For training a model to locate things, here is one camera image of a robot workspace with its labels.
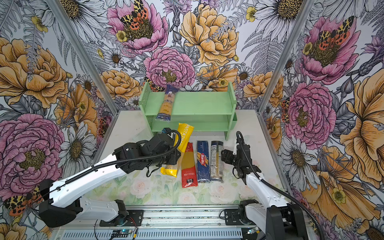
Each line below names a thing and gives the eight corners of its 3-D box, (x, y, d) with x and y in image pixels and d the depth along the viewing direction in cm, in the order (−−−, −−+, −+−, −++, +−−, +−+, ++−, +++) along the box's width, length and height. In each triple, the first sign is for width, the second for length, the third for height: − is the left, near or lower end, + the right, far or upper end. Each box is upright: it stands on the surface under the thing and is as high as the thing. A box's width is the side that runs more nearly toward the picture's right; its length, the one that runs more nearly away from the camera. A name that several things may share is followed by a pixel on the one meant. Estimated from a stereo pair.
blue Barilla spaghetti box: (196, 182, 87) (196, 180, 85) (196, 143, 105) (196, 140, 102) (210, 182, 87) (210, 180, 85) (208, 143, 105) (208, 140, 102)
